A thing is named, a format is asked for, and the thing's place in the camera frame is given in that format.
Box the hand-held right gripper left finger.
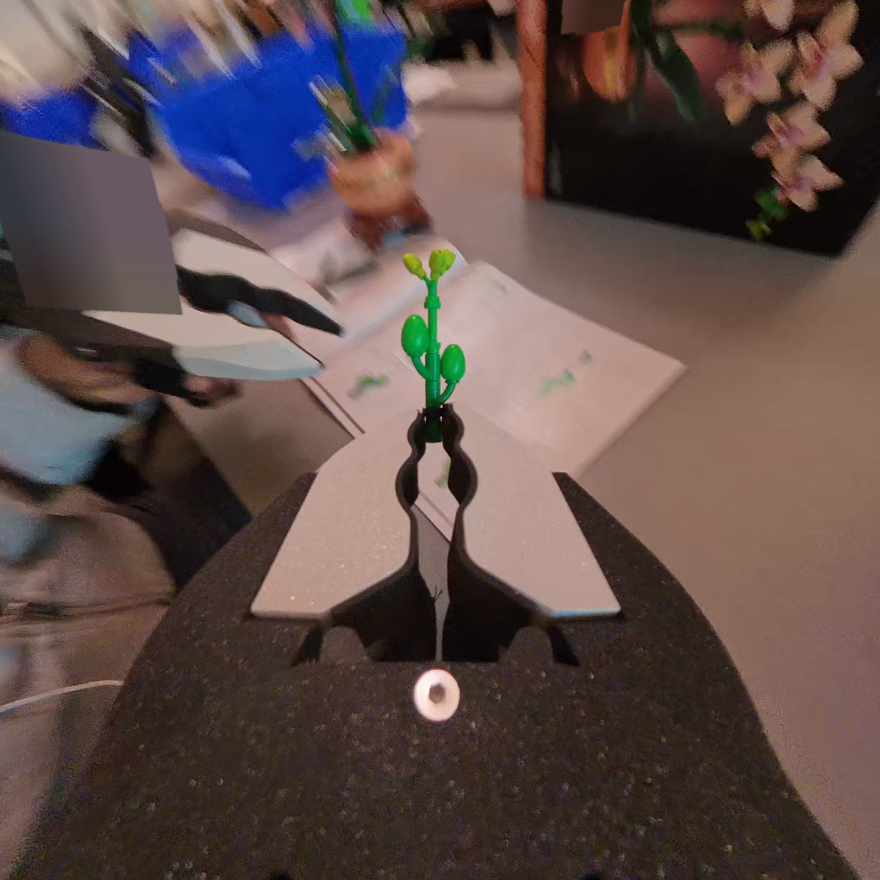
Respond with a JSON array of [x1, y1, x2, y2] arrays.
[[249, 410, 438, 662]]

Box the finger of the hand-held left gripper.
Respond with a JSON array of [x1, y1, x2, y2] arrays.
[[81, 299, 325, 383], [167, 227, 346, 338]]

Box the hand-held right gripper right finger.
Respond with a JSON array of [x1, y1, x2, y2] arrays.
[[442, 403, 622, 662]]

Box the green toy bud stem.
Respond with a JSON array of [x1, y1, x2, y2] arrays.
[[401, 249, 468, 444]]

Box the person's left hand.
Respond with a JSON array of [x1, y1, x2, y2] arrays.
[[15, 331, 240, 412]]

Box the person's grey hoodie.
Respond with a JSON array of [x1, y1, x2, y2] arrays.
[[0, 481, 178, 682]]

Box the large blue storage bin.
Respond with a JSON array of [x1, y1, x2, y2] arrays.
[[0, 17, 413, 213]]

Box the brick-built orchid plant pot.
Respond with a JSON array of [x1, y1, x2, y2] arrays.
[[294, 0, 435, 252]]

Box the white instruction booklet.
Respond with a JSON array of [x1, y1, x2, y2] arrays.
[[271, 234, 688, 534]]

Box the white paper towel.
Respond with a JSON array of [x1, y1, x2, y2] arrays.
[[402, 62, 460, 105]]

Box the orchid print toy box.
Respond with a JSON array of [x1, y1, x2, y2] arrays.
[[514, 0, 880, 259]]

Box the white cable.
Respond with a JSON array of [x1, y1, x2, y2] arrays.
[[0, 679, 126, 717]]

